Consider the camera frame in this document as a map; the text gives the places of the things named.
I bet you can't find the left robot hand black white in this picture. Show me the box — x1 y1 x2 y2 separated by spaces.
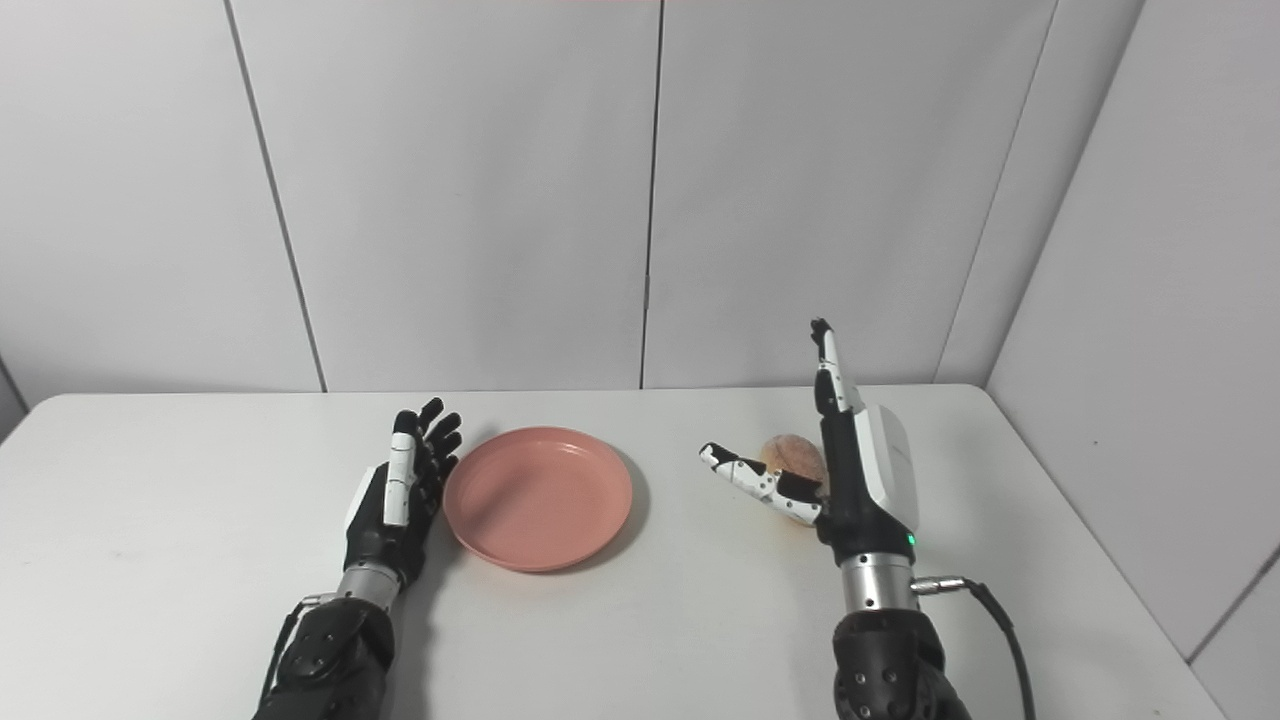
343 397 464 591

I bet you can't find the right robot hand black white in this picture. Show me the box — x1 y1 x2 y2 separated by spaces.
699 318 921 569

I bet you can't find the brown bread roll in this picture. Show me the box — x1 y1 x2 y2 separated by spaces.
761 433 830 501

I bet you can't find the pink round plate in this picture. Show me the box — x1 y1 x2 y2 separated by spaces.
443 426 634 573

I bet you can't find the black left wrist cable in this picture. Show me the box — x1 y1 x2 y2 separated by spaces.
258 594 337 713

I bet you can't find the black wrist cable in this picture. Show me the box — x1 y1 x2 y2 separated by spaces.
258 594 337 713
911 575 1037 720

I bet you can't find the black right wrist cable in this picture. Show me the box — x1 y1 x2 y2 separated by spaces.
911 575 1037 720

